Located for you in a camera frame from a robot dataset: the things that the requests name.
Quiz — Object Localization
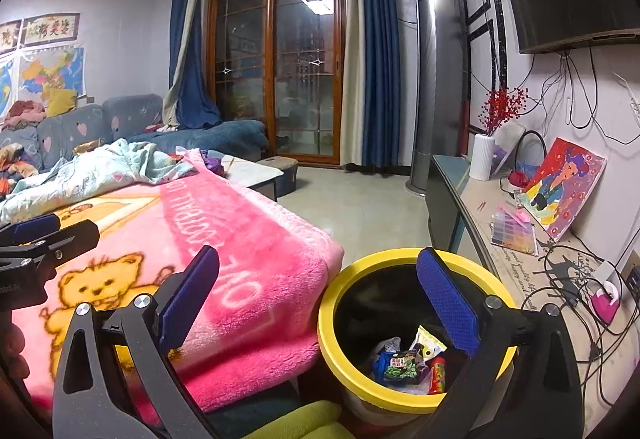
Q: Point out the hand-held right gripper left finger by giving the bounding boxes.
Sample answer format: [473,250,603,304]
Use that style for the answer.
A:
[52,245,221,439]

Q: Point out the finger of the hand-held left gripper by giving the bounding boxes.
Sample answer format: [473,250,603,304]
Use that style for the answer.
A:
[0,220,100,270]
[0,214,62,248]

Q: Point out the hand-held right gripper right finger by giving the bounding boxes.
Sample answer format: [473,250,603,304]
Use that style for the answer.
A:
[416,247,584,439]

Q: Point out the yellow white snack wrapper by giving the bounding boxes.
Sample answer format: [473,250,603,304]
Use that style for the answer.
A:
[410,325,449,361]

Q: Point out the green snack wrapper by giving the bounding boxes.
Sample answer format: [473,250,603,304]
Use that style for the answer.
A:
[390,351,427,383]

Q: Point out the blue plastic bag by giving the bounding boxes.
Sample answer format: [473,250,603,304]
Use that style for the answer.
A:
[372,350,401,383]

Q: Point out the yellow rimmed black trash bin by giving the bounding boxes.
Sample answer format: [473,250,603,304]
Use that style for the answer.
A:
[317,248,519,426]

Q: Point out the person's left hand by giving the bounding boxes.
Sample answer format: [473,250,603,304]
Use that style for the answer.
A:
[0,324,27,373]

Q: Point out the light blue printed quilt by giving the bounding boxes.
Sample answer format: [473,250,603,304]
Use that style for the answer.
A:
[0,139,209,226]

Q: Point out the pink cartoon printed blanket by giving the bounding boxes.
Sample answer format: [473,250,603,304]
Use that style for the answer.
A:
[10,174,346,413]

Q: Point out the dark glass television cabinet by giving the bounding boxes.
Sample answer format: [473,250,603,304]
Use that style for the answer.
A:
[425,154,640,439]

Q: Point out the pile of red clothes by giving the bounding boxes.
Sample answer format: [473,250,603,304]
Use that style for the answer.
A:
[2,99,49,128]

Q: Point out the yellow cushion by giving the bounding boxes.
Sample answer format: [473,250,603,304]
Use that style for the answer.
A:
[45,88,79,118]

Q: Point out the world map poster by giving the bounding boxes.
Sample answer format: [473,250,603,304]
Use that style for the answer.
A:
[0,59,22,121]

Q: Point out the purple cloth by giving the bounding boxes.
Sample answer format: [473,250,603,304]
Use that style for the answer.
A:
[200,148,232,178]

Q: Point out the white top coffee table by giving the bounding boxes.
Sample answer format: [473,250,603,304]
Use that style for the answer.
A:
[220,154,285,203]

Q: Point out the white ribbed vase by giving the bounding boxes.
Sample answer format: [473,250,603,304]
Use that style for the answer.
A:
[468,133,495,183]

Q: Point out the colourful map poster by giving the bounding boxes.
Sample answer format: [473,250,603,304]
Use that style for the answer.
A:
[17,46,86,101]

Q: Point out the pink tape dispenser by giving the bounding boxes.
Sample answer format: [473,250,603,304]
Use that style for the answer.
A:
[590,280,622,326]

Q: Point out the dark storage box beige lid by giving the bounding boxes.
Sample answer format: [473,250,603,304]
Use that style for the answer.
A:
[256,156,301,198]

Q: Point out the colourful picture book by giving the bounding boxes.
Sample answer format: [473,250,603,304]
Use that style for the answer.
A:
[520,136,609,243]

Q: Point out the blue heart patterned sofa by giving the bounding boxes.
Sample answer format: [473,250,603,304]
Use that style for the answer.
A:
[0,93,269,176]

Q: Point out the small framed embroidery picture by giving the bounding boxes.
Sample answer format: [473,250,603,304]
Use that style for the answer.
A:
[0,19,24,55]

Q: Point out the wide framed embroidery picture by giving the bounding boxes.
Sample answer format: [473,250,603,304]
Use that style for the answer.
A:
[22,12,81,46]

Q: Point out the red berry branch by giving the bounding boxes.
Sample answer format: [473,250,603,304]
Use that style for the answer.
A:
[480,88,529,138]

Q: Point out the blue and beige curtain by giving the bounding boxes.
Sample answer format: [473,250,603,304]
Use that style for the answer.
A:
[162,0,224,131]
[340,0,402,171]

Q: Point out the silver tower air conditioner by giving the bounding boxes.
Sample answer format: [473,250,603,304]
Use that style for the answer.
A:
[405,0,472,196]

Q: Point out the wooden sliding glass door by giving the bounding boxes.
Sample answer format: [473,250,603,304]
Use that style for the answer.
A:
[207,0,347,166]

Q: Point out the black cable bundle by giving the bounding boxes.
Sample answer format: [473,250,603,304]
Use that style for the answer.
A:
[520,239,622,406]

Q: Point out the hanging wall cables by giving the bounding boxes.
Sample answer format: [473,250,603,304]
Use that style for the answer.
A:
[542,44,640,146]

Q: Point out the black wall frame decoration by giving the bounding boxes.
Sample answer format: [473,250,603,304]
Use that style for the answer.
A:
[457,0,512,131]

